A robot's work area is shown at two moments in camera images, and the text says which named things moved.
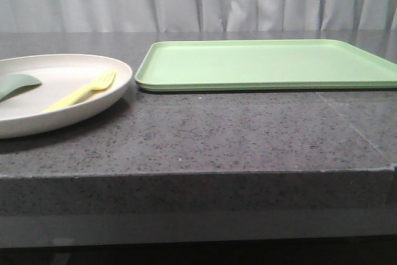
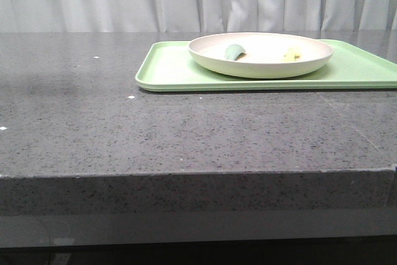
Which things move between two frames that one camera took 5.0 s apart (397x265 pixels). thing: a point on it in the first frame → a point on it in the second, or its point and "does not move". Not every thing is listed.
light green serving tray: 198,65 does not move
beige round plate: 22,111 → 209,51
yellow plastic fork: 101,84 → 293,54
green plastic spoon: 12,84 → 235,52
